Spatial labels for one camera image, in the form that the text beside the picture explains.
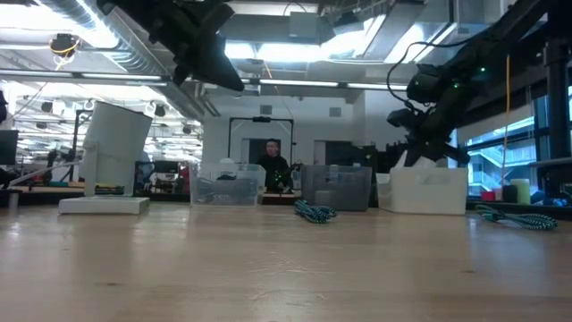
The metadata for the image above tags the teal braided cable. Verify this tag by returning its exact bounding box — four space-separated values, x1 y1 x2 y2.
292 199 338 225
474 204 559 233

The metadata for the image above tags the pale green cup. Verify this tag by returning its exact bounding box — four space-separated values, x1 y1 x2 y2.
509 178 532 206

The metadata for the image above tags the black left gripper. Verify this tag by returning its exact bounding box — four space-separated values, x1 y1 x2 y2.
96 0 246 93

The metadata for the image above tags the black frame cross bar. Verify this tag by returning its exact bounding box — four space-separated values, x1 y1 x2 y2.
149 191 379 208

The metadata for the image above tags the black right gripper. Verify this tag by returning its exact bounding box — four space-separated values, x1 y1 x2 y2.
387 89 471 169

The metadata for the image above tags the black background rig frame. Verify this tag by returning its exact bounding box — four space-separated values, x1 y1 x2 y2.
227 116 296 167

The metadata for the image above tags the white plastic bin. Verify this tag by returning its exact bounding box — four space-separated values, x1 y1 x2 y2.
376 166 469 216

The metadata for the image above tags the black background monitor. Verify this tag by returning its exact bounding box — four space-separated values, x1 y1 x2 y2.
0 129 20 166

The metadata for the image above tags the black stand pole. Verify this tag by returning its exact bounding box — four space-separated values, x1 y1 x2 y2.
543 38 572 200

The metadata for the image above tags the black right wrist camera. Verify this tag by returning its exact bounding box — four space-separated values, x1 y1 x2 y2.
406 64 452 105

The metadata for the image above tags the black ceiling-mounted device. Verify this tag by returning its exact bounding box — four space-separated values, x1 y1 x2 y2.
48 32 82 59

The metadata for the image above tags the dark grey translucent bin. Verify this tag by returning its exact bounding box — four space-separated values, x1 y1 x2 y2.
299 164 374 213

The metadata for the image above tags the clear plastic bin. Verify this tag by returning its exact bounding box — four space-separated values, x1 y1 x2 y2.
189 162 267 208

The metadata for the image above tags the person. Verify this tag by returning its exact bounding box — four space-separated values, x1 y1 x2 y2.
254 139 292 194

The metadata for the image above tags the wooden background table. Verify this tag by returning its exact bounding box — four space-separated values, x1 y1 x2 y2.
13 181 86 194

